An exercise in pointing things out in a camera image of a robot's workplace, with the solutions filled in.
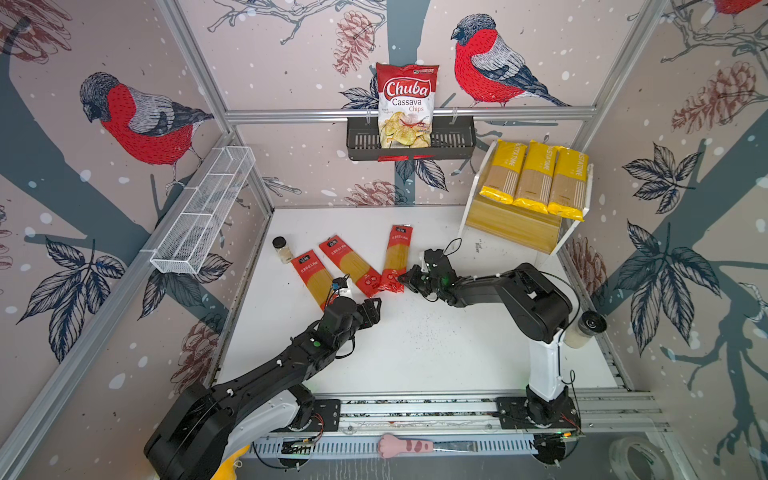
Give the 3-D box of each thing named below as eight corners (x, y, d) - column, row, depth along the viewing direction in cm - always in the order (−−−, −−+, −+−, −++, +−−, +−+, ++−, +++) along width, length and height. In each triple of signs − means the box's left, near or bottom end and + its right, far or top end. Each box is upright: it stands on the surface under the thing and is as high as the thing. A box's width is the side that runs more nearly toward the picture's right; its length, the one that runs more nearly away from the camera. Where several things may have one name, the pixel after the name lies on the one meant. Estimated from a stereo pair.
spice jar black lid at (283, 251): (277, 263, 105) (269, 248, 98) (281, 251, 109) (273, 236, 102) (291, 263, 105) (284, 248, 98) (294, 251, 109) (288, 236, 102)
